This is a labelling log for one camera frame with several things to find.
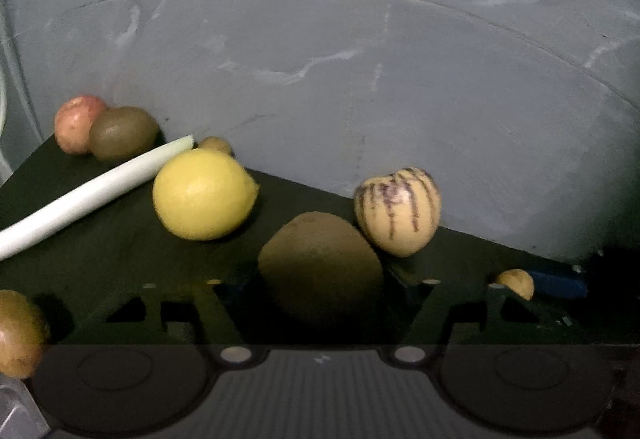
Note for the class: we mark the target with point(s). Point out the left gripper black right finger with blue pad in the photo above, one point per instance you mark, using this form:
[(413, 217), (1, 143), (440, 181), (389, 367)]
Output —
[(454, 313)]

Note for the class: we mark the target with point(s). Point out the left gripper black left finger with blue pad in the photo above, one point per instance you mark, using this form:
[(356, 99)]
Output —
[(152, 314)]

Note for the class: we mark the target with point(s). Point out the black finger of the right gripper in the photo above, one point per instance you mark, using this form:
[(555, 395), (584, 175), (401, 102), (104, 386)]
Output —
[(552, 285)]

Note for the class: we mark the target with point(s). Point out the striped pepino melon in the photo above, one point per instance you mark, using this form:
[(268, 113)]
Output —
[(519, 281), (399, 212)]

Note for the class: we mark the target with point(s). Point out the large brown kiwi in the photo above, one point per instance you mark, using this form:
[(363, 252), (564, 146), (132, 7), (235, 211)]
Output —
[(322, 254)]

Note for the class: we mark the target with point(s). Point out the small tan longan fruit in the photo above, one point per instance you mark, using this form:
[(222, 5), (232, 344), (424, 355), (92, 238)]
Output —
[(213, 143)]

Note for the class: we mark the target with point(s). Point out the brown kiwi near leek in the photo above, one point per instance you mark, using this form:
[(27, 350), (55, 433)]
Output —
[(22, 335)]

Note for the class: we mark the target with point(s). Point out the yellow lemon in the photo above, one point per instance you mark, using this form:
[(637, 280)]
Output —
[(201, 195)]

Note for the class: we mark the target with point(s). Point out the white leek stalk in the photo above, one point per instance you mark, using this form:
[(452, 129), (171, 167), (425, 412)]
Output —
[(88, 197)]

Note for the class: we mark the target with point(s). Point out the dark green kiwi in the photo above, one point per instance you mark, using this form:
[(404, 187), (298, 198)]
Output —
[(121, 133)]

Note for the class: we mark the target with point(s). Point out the pink red apple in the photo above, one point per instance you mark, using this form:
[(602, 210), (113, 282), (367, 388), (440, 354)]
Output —
[(73, 121)]

